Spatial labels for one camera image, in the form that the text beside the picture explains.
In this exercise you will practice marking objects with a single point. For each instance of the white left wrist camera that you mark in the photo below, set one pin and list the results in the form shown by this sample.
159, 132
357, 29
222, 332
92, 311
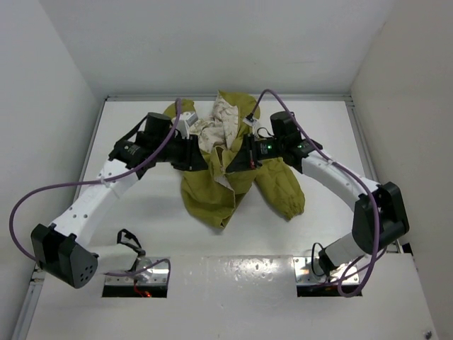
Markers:
186, 121

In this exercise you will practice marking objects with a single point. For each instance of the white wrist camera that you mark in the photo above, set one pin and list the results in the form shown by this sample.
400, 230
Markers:
250, 120
186, 121

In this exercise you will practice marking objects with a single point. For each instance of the left aluminium base plate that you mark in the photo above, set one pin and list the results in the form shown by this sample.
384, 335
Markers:
153, 271

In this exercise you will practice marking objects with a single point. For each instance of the olive green jacket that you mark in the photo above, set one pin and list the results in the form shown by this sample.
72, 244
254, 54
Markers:
213, 195

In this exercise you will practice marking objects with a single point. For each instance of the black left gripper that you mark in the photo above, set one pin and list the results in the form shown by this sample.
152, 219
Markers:
186, 163

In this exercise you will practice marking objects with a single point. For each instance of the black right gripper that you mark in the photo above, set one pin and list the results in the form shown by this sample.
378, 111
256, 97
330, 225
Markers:
247, 157

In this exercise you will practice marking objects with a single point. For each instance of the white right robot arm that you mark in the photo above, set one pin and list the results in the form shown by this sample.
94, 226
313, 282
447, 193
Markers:
379, 214

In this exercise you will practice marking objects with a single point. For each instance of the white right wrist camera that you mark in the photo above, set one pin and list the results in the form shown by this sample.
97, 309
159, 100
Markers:
250, 120

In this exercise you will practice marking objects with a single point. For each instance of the aluminium base plate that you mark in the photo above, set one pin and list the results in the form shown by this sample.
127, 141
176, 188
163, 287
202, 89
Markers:
308, 273
153, 271

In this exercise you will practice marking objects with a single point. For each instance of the right aluminium base plate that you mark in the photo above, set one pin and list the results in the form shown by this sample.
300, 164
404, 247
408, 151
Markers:
308, 273

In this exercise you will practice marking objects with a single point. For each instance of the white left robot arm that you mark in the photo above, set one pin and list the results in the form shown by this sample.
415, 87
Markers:
61, 248

